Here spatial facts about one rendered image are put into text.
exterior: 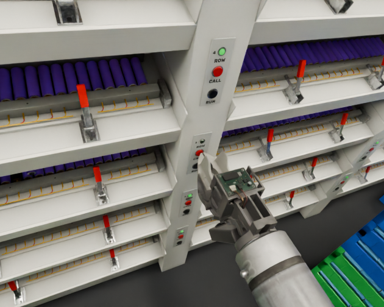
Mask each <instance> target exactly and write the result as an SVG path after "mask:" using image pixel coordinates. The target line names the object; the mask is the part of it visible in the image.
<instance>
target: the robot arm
mask: <svg viewBox="0 0 384 307"><path fill-rule="evenodd" d="M212 173H213V174H214V176H212ZM251 173H252V175H253V176H254V177H255V179H256V181H258V186H256V185H255V183H254V182H253V180H252V179H251V177H250V175H251ZM264 190H265V187H264V186H263V184H262V183H261V181H260V180H259V179H258V177H257V176H256V174H255V172H254V171H253V170H252V168H251V167H250V166H248V167H247V169H246V170H245V168H239V169H234V170H231V171H230V169H229V165H228V156H227V154H226V153H225V152H224V151H222V152H221V153H220V154H219V155H218V156H217V157H216V158H215V157H213V156H211V155H209V154H207V153H205V152H204V153H201V154H200V156H199V159H198V163H197V193H198V196H199V198H200V200H201V202H202V203H203V204H204V206H205V210H210V212H211V213H212V214H213V215H214V217H213V218H214V219H216V220H219V221H220V223H218V224H216V226H215V227H213V228H210V229H209V234H210V237H211V239H212V241H218V242H225V243H230V244H234V245H235V248H236V250H237V252H238V253H237V255H236V258H235V260H236V262H237V264H238V266H239V268H240V270H241V272H240V275H241V276H242V277H243V278H245V279H246V281H247V283H248V286H249V289H250V290H251V292H252V294H253V296H254V298H255V300H256V302H257V304H258V306H259V307H334V305H333V303H332V302H331V301H330V299H329V298H328V296H327V294H326V293H325V292H324V290H323V288H322V287H321V285H320V284H319V283H318V281H317V279H316V278H315V276H314V275H313V274H312V272H311V270H310V269H309V268H308V266H307V265H306V263H305V261H304V260H303V259H302V257H301V254H300V253H299V251H298V250H297V248H296V247H295V245H294V244H293V243H292V241H291V239H290V238H289V237H288V235H287V234H286V232H285V231H282V230H276V228H275V225H276V224H277V221H276V219H275V218H274V216H273V215H272V213H271V212H270V210H269V209H268V207H267V206H266V204H265V203H264V201H263V200H262V198H261V195H262V194H263V192H264Z"/></svg>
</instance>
